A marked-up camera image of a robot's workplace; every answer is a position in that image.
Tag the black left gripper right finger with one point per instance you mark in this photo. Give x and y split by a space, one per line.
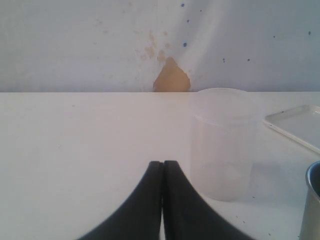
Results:
186 215

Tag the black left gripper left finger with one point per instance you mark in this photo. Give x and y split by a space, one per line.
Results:
139 216

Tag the stainless steel cup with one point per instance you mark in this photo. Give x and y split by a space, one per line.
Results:
310 227

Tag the translucent plastic container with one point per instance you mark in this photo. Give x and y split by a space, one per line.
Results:
224 128

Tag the white rectangular tray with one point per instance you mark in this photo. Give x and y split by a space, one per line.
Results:
301 124

